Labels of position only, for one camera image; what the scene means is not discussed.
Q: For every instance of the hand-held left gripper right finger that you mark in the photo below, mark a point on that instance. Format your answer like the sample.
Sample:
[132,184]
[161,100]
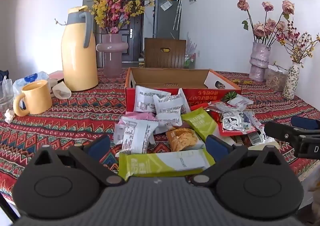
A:
[217,147]

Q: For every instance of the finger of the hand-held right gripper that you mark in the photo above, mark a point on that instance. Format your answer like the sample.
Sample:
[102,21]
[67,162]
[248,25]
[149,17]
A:
[307,123]
[282,132]

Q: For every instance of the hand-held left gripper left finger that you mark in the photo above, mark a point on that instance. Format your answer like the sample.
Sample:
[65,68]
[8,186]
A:
[98,146]

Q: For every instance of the white snack bag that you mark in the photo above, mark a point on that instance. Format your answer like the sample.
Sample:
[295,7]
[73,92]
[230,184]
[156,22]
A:
[182,138]

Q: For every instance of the green white long packet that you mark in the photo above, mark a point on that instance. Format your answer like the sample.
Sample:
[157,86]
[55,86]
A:
[155,163]

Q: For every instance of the red cardboard box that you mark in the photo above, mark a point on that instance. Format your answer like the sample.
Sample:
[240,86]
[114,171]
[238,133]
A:
[162,76]

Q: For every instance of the red snack packet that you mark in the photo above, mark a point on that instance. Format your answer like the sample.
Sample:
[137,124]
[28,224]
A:
[225,133]

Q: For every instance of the white barcode packet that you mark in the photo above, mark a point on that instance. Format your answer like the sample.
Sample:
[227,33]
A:
[255,137]

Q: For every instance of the green snack packet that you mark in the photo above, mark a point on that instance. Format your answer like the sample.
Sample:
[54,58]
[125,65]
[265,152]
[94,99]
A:
[200,122]

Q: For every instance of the patterned red tablecloth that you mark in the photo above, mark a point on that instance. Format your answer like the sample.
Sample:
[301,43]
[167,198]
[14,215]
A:
[75,121]

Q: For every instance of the white packet with label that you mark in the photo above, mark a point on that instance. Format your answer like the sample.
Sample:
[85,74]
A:
[135,136]

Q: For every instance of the speckled white vase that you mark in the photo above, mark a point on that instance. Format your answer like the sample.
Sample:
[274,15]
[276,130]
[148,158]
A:
[291,83]

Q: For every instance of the thin red stick packet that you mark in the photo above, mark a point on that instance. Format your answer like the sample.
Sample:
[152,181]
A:
[200,106]

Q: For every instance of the pink snack packet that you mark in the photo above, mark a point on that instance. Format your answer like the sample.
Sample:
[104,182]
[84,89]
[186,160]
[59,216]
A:
[140,115]

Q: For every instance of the small white snack packet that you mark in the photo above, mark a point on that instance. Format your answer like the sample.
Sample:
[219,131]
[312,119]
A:
[240,101]

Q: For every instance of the clear container of petals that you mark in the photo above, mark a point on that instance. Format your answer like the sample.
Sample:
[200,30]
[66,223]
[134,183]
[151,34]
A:
[275,81]

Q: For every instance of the textured pink vase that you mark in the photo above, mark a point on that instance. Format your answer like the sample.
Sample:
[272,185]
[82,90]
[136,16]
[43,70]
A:
[258,63]

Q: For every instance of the yellow red flower sprigs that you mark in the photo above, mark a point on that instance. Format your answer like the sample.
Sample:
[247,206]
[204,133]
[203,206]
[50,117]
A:
[303,48]

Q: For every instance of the yellow mug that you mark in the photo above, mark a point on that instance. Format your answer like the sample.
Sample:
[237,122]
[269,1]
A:
[37,98]

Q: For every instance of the yellow thermos jug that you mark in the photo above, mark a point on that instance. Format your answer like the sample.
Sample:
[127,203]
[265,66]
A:
[78,66]

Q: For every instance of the crumpled tissue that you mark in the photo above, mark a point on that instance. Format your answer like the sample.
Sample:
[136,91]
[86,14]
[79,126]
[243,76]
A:
[9,116]

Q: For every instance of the clear plastic bag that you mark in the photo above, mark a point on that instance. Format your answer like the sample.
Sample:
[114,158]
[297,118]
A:
[30,77]

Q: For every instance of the smooth pink vase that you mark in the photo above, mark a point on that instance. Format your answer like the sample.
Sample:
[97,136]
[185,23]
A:
[112,48]

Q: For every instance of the wooden chair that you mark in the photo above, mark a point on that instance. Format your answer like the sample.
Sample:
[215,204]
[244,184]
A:
[155,58]

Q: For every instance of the clear glass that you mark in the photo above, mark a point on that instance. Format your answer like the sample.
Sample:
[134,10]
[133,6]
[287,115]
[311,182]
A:
[6,96]

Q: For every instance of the dried pink roses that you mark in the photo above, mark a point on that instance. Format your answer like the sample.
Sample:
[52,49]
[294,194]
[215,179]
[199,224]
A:
[260,28]

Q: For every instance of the dark entrance door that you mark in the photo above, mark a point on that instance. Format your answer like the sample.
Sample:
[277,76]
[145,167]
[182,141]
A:
[136,41]

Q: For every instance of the dark cloth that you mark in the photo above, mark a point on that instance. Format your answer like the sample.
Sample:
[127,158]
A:
[3,75]

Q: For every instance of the grey refrigerator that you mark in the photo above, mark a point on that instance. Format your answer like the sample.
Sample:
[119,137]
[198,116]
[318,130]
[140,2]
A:
[165,23]

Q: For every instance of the white umbrella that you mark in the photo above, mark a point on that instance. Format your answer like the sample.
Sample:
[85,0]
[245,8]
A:
[178,13]

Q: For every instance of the pink yellow flowering branches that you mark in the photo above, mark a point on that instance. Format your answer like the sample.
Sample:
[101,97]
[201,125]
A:
[112,3]

